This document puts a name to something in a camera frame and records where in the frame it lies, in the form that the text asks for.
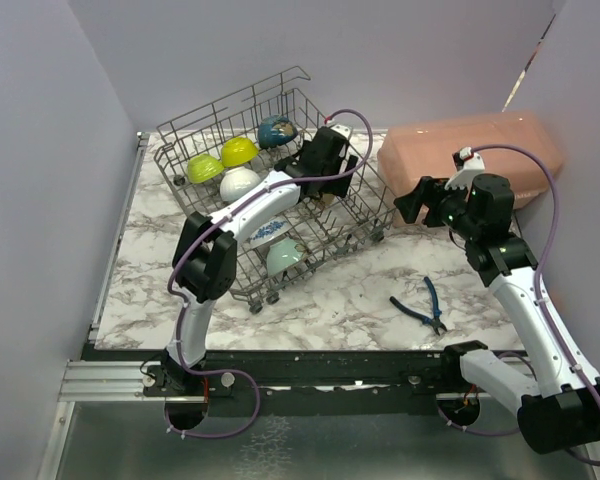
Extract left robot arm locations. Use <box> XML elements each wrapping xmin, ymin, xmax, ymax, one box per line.
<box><xmin>166</xmin><ymin>125</ymin><xmax>373</xmax><ymax>395</ymax></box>

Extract yellow-green bowl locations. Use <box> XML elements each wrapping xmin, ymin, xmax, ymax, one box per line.
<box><xmin>221</xmin><ymin>137</ymin><xmax>259</xmax><ymax>168</ymax></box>

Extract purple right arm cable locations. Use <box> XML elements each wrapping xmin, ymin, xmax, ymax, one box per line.
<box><xmin>437</xmin><ymin>143</ymin><xmax>600</xmax><ymax>467</ymax></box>

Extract dark brown bowl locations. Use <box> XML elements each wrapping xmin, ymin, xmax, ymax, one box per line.
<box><xmin>257</xmin><ymin>115</ymin><xmax>298</xmax><ymax>149</ymax></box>

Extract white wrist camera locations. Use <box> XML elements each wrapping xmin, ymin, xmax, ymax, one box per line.
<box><xmin>324</xmin><ymin>118</ymin><xmax>354</xmax><ymax>141</ymax></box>
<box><xmin>445</xmin><ymin>147</ymin><xmax>485</xmax><ymax>190</ymax></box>

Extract blue floral bowl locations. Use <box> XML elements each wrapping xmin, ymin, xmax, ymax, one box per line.
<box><xmin>249</xmin><ymin>216</ymin><xmax>288</xmax><ymax>248</ymax></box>

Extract celadon green bowl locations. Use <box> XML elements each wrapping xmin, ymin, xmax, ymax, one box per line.
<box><xmin>266</xmin><ymin>237</ymin><xmax>307</xmax><ymax>277</ymax></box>

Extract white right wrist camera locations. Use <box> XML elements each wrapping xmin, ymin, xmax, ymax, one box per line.
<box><xmin>445</xmin><ymin>147</ymin><xmax>485</xmax><ymax>190</ymax></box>

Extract blue-handled pliers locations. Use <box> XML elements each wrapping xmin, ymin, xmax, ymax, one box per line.
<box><xmin>389</xmin><ymin>275</ymin><xmax>449</xmax><ymax>335</ymax></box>

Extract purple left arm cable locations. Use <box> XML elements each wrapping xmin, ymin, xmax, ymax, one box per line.
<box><xmin>167</xmin><ymin>107</ymin><xmax>374</xmax><ymax>440</ymax></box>

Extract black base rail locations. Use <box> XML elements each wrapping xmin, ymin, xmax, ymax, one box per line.
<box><xmin>62</xmin><ymin>349</ymin><xmax>477</xmax><ymax>418</ymax></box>

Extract grey bowl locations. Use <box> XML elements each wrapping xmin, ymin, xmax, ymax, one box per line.
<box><xmin>220</xmin><ymin>166</ymin><xmax>261</xmax><ymax>203</ymax></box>

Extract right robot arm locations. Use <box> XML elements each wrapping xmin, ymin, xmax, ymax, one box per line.
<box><xmin>394</xmin><ymin>174</ymin><xmax>600</xmax><ymax>454</ymax></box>

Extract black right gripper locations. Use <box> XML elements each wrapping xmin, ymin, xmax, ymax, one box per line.
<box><xmin>395</xmin><ymin>174</ymin><xmax>481</xmax><ymax>240</ymax></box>

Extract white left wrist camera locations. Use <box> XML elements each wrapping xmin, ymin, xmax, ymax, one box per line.
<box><xmin>324</xmin><ymin>118</ymin><xmax>354</xmax><ymax>141</ymax></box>

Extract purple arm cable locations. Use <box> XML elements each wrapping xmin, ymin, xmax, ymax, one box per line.
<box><xmin>167</xmin><ymin>107</ymin><xmax>374</xmax><ymax>440</ymax></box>
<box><xmin>437</xmin><ymin>143</ymin><xmax>600</xmax><ymax>467</ymax></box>

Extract grey wire dish rack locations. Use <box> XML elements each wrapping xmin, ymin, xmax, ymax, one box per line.
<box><xmin>155</xmin><ymin>66</ymin><xmax>393</xmax><ymax>317</ymax></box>

